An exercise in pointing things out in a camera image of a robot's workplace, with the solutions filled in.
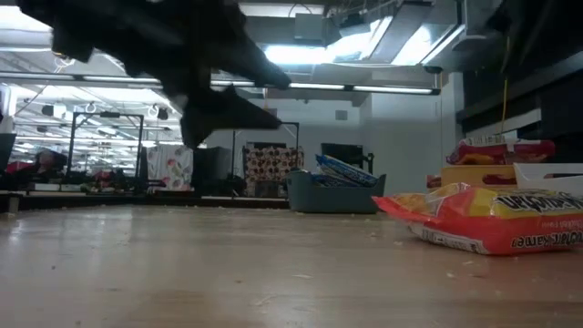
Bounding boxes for person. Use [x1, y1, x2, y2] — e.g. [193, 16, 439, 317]
[34, 149, 69, 179]

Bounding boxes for yellow plastic bin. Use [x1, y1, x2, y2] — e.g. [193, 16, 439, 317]
[440, 164, 518, 190]

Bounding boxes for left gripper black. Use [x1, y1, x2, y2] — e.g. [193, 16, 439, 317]
[90, 0, 292, 149]

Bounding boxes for long ceiling light strip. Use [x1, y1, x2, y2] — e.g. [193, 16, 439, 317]
[0, 71, 441, 97]

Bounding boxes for black cabinet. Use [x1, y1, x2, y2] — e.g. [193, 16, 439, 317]
[192, 146, 234, 198]

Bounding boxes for blue-grey plastic bin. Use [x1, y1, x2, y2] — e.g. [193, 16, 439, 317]
[286, 169, 387, 214]

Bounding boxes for white flower-print cloth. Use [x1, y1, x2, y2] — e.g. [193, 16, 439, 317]
[146, 144, 195, 192]

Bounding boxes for blue Maruchan noodle packet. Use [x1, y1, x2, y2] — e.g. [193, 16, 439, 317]
[315, 154, 380, 187]
[311, 172, 365, 189]

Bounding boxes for red dotted-print cloth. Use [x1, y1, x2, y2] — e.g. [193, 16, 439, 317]
[242, 145, 305, 184]

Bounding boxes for black monitor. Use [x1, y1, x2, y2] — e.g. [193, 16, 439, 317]
[320, 142, 366, 170]

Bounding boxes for grey ceiling box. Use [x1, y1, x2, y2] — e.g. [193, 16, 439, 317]
[293, 12, 326, 43]

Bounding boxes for white plastic bin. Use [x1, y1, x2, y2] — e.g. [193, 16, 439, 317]
[513, 162, 583, 199]

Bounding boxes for orange Maruchan noodle packet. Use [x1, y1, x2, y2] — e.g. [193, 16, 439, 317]
[372, 182, 583, 256]

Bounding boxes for silver ceiling duct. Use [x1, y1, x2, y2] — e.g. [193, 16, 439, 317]
[326, 0, 466, 68]

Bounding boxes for red Maruchan noodle packet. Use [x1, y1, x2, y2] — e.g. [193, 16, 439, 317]
[481, 173, 517, 186]
[445, 138, 557, 166]

